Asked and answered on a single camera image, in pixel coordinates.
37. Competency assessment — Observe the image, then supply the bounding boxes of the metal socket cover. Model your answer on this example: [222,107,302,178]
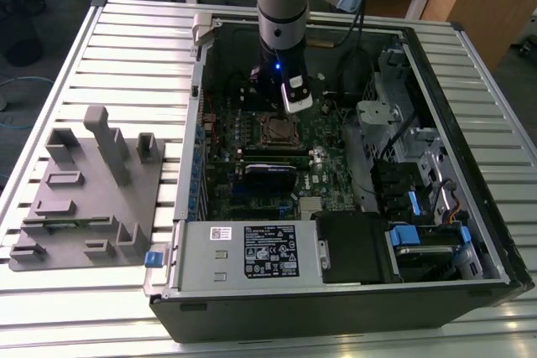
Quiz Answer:
[260,112,304,149]

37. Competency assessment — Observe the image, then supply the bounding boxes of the black looped cable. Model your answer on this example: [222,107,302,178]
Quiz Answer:
[340,45,377,97]

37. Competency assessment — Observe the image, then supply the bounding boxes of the grey case latch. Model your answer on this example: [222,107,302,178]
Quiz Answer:
[191,13,214,47]

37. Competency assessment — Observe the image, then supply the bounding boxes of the green motherboard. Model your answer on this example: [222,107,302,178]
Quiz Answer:
[200,88,367,223]

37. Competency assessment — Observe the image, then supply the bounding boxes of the silver CPU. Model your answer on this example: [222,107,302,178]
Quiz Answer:
[268,117,295,139]

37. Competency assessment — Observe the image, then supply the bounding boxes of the black office chair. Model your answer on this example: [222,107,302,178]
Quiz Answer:
[0,0,47,68]

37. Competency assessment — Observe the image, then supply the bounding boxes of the black graphics card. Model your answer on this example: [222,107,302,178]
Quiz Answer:
[244,163,300,199]

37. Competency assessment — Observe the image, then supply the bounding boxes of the silver chipset heatsink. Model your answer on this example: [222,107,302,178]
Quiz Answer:
[298,196,324,213]

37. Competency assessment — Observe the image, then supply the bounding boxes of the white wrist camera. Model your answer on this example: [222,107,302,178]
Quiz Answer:
[279,74,315,115]

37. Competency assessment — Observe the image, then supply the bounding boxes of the coloured wire bundle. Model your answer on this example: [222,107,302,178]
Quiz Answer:
[442,200,462,225]

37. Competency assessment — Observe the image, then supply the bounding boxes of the grey power supply unit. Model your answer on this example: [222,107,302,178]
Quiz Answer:
[167,219,332,292]

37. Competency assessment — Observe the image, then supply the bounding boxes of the grey parts rack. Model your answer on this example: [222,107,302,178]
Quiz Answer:
[8,104,167,272]

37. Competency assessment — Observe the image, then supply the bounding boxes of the silver metal drive cage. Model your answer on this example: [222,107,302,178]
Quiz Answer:
[355,48,473,225]

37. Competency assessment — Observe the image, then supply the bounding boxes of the black PC case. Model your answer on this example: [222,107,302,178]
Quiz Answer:
[142,13,536,345]

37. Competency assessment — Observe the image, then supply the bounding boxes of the black disk bay bracket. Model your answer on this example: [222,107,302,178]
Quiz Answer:
[371,160,425,215]

